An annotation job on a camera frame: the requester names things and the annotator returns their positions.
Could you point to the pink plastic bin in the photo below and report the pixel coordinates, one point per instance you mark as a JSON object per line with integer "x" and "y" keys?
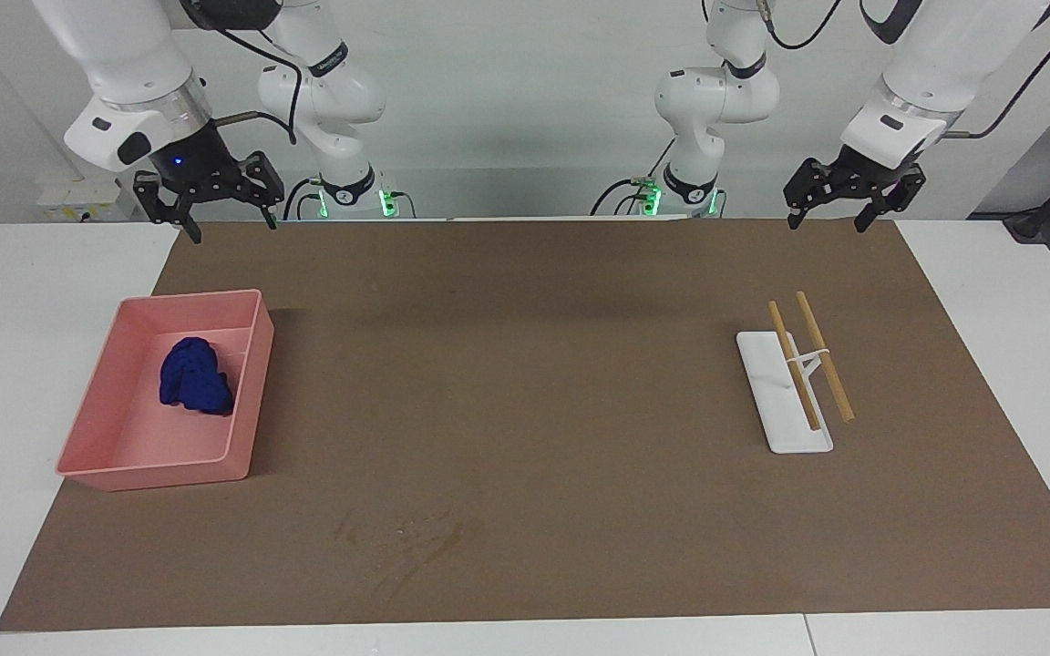
{"x": 142, "y": 437}

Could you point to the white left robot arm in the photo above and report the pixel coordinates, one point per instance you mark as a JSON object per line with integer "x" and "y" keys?
{"x": 725, "y": 100}

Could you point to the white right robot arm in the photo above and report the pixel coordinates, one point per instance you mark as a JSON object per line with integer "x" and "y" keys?
{"x": 124, "y": 64}

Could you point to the brown table mat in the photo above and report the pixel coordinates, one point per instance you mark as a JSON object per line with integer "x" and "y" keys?
{"x": 534, "y": 410}

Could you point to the blue towel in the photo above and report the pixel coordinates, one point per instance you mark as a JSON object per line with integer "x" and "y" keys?
{"x": 195, "y": 378}

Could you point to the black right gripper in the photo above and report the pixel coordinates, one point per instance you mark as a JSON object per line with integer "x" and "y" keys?
{"x": 192, "y": 169}

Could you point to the grey partition panel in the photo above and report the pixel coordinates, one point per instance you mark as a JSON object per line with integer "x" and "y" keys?
{"x": 1049, "y": 150}

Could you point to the white wall socket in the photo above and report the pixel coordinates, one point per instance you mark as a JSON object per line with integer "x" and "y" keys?
{"x": 78, "y": 199}

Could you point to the wooden rack rod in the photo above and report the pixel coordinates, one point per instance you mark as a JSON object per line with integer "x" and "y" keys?
{"x": 826, "y": 360}
{"x": 794, "y": 364}

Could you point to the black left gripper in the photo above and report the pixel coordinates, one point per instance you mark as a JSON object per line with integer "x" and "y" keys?
{"x": 867, "y": 178}

